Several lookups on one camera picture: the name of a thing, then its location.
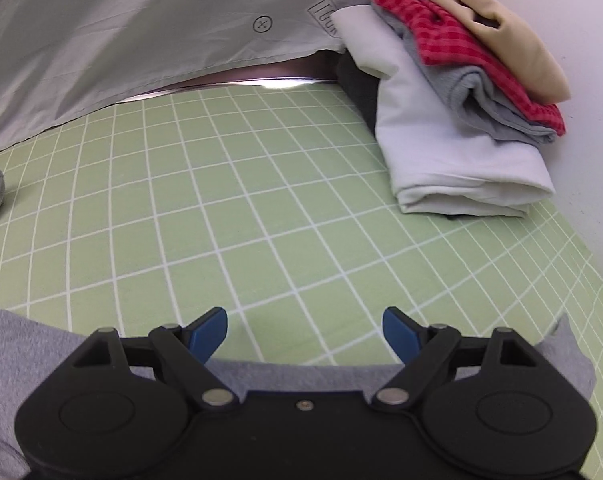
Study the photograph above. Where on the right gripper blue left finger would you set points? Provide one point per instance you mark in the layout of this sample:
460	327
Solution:
182	353

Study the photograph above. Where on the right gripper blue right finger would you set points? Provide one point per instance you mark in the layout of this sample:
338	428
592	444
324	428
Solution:
426	353

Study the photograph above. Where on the grey sweatshirt garment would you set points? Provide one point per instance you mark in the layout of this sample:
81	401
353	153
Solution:
93	407

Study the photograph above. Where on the green grid bed sheet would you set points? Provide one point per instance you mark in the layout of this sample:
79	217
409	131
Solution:
276	205

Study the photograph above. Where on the white folded garment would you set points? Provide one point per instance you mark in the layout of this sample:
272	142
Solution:
436	163

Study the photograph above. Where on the grey folded garment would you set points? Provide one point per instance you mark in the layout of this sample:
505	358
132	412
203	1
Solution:
471	96

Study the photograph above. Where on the beige folded garment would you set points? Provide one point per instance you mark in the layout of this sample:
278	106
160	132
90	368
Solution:
516	45

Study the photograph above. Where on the red striped folded garment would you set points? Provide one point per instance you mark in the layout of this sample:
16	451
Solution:
442	40

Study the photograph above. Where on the grey duvet with carrots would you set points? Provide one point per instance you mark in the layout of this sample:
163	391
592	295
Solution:
63	59

